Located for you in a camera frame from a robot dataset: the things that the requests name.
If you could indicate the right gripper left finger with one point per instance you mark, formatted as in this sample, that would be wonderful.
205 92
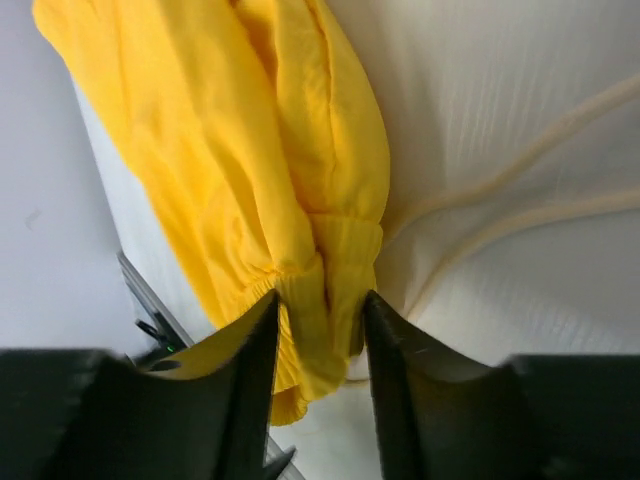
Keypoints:
200 414

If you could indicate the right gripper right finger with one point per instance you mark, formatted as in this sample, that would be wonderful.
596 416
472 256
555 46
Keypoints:
441 415

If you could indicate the yellow shorts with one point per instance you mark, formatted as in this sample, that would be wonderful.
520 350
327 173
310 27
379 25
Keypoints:
257 138

